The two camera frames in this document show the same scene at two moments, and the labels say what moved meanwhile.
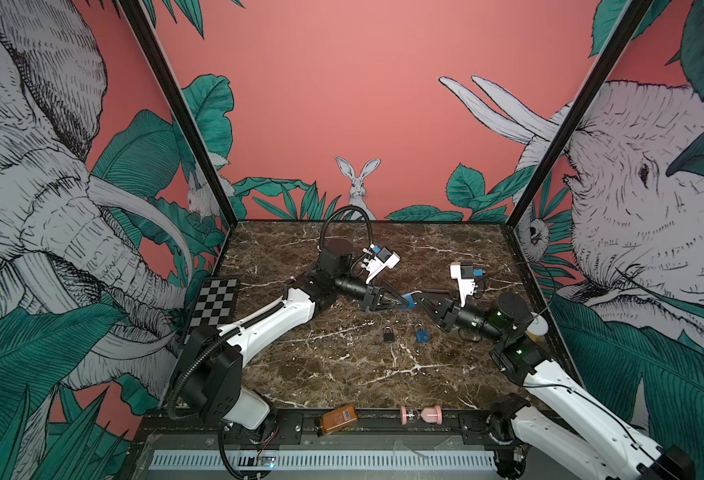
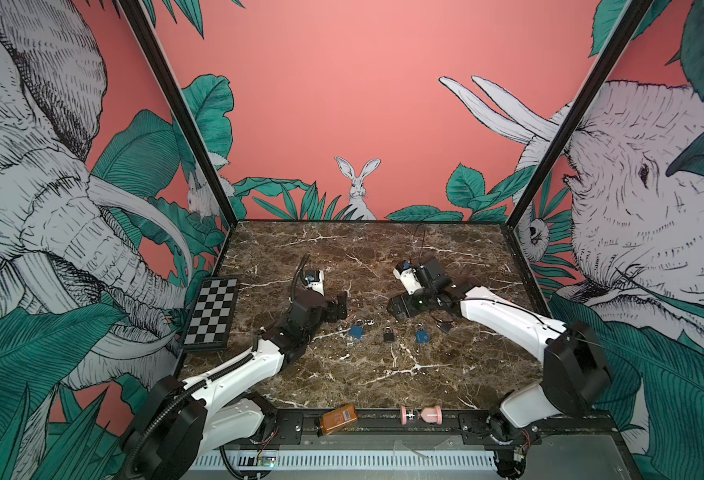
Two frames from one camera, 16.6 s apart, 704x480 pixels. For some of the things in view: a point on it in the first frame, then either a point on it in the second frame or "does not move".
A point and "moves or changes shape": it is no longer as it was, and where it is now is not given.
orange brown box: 338,418 does not move
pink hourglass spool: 429,415 does not move
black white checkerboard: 214,303 does not move
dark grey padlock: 388,334 does not move
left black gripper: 396,307 → 333,315
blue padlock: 410,300 moves or changes shape
